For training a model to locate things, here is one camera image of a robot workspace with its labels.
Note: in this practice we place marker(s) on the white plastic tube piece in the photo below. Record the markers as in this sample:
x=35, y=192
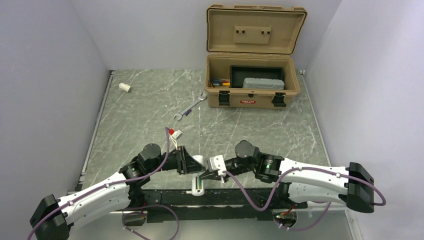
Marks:
x=124, y=87

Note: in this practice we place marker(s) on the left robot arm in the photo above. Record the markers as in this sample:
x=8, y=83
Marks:
x=54, y=217

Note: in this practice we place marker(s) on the silver open-end wrench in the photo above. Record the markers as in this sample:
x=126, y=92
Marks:
x=179, y=115

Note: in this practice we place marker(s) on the aluminium frame rail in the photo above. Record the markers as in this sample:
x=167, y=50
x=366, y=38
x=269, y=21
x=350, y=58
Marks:
x=77, y=206

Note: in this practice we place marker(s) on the grey plastic case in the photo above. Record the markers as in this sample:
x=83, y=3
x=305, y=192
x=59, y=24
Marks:
x=263, y=83

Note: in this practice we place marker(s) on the tan plastic toolbox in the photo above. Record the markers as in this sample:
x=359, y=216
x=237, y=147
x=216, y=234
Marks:
x=252, y=35

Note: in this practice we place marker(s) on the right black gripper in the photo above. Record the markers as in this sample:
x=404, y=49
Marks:
x=208, y=175

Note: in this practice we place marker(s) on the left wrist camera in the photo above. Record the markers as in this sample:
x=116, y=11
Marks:
x=175, y=134

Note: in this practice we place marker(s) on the colourful tools in toolbox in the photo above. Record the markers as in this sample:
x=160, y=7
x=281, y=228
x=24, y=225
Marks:
x=217, y=82

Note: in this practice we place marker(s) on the black tray in toolbox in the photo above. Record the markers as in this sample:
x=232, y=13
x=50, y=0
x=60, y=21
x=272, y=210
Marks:
x=238, y=73

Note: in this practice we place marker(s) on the white remote control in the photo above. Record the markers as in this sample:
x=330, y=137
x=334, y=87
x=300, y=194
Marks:
x=197, y=192

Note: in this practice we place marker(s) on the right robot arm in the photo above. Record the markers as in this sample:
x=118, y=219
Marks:
x=297, y=182

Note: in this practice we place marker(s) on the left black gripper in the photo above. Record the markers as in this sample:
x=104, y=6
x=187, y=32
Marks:
x=187, y=164

